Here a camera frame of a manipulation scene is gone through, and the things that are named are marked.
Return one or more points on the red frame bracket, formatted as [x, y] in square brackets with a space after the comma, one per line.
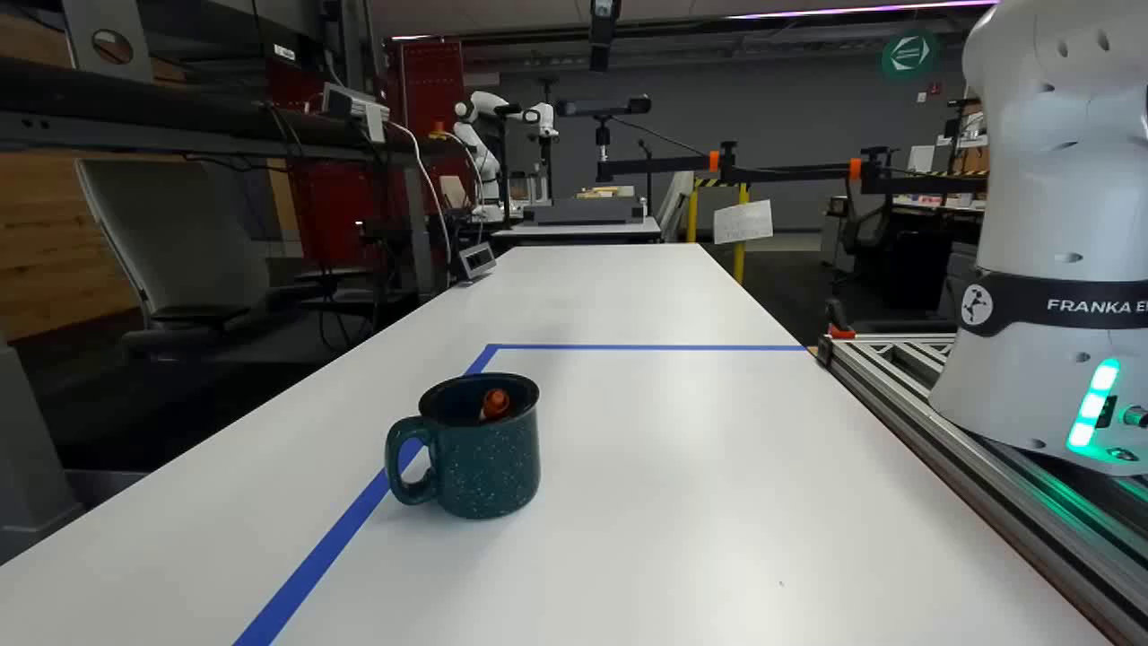
[840, 333]

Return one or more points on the marker with red-orange cap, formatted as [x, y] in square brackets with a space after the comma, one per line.
[492, 402]

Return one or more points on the black machine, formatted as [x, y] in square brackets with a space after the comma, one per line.
[909, 262]

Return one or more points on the wooden board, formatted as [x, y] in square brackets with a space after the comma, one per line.
[48, 254]

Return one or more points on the small white background robot arm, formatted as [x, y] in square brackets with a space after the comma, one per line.
[487, 164]

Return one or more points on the green round sign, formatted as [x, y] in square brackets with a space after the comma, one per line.
[909, 55]

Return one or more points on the black camera on stand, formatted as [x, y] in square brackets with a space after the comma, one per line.
[610, 104]

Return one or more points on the black hanging device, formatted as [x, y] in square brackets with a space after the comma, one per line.
[604, 30]

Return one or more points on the short blue tape strip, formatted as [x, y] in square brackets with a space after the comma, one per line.
[659, 345]

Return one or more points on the white angled panel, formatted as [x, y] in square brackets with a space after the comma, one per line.
[180, 239]

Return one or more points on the white paper sign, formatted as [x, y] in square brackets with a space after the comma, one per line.
[743, 221]

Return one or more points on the aluminium rail frame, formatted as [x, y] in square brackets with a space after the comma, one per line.
[885, 377]

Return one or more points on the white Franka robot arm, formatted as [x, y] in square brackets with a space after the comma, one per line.
[1053, 182]

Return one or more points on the grey flat box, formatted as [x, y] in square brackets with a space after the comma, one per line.
[586, 214]

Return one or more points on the dark teal speckled mug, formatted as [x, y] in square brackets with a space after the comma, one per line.
[490, 469]

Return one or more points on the yellow post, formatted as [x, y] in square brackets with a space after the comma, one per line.
[692, 215]
[741, 239]

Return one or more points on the red cabinet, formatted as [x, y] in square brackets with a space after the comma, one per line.
[425, 85]

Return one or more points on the thick black boom with orange joints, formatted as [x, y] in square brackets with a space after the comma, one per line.
[775, 169]

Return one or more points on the white box device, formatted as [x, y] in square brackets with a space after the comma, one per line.
[359, 109]

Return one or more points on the small grey display device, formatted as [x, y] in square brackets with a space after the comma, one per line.
[474, 260]

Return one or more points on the long blue tape strip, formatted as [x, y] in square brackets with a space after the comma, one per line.
[310, 567]

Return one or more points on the black shelf beam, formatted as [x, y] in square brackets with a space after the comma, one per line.
[145, 121]

